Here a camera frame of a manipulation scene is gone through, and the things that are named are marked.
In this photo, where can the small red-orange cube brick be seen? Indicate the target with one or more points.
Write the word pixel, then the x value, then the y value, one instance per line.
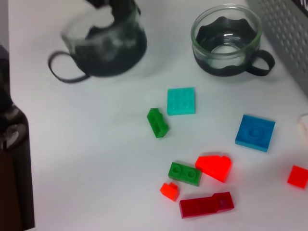
pixel 298 176

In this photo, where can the blue square building plate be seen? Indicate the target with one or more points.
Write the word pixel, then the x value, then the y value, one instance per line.
pixel 255 132

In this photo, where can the grey-green perforated storage bin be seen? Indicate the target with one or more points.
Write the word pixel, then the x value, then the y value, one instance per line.
pixel 288 36

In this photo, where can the dark red long brick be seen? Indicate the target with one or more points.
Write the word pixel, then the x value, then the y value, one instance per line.
pixel 204 205

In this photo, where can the small red-orange notched brick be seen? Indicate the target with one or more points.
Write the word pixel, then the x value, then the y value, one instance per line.
pixel 169 191

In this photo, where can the teal square building plate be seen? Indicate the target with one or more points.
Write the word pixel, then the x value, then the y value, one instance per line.
pixel 181 101

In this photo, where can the glass teacup with black sleeve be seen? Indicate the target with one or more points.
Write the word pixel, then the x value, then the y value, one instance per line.
pixel 108 60
pixel 204 60

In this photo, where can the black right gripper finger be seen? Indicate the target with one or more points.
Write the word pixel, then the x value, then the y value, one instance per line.
pixel 14 168

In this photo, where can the red-orange sloped brick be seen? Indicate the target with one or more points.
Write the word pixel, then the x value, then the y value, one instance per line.
pixel 214 167

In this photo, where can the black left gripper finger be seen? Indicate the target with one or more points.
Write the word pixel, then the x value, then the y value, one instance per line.
pixel 98 3
pixel 124 8

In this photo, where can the green two-stud brick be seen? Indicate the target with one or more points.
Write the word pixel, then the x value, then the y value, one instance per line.
pixel 157 122
pixel 185 174

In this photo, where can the white building brick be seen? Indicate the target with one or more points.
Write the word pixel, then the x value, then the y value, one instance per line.
pixel 303 127

